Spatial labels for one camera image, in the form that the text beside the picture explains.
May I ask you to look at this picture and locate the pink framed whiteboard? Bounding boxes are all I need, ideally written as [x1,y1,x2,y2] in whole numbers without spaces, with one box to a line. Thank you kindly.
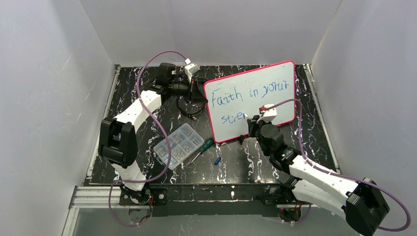
[203,60,296,143]

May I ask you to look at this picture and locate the blue marker cap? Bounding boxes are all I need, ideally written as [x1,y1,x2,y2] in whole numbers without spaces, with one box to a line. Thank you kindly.
[214,156,221,165]

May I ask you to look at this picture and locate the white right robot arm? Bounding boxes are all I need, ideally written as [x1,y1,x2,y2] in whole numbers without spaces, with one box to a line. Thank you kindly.
[247,116,390,236]

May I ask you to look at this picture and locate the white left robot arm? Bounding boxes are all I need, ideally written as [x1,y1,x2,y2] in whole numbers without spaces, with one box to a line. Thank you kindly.
[98,59,207,191]

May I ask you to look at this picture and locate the black whiteboard clip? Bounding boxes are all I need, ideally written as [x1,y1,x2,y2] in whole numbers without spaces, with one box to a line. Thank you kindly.
[238,135,244,145]

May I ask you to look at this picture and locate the clear plastic screw box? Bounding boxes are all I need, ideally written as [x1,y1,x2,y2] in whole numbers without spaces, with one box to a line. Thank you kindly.
[153,124,204,170]

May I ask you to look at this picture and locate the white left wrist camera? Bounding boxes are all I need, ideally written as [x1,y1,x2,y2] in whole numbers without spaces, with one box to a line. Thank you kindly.
[184,58,200,82]

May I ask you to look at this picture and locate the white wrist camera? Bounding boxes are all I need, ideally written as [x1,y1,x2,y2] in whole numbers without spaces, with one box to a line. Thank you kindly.
[257,104,277,123]
[184,58,200,82]

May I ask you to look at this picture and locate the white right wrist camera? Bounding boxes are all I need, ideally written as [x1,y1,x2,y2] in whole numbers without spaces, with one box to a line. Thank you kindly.
[257,104,277,123]

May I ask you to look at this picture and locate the black coiled cable with plug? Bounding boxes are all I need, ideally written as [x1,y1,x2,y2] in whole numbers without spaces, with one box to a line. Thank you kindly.
[176,94,207,122]

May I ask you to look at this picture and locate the green handled screwdriver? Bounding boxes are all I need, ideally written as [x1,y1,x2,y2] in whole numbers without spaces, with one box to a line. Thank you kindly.
[189,137,214,164]

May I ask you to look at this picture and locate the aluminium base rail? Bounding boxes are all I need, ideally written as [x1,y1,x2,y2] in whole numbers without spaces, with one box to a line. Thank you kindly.
[68,184,364,217]

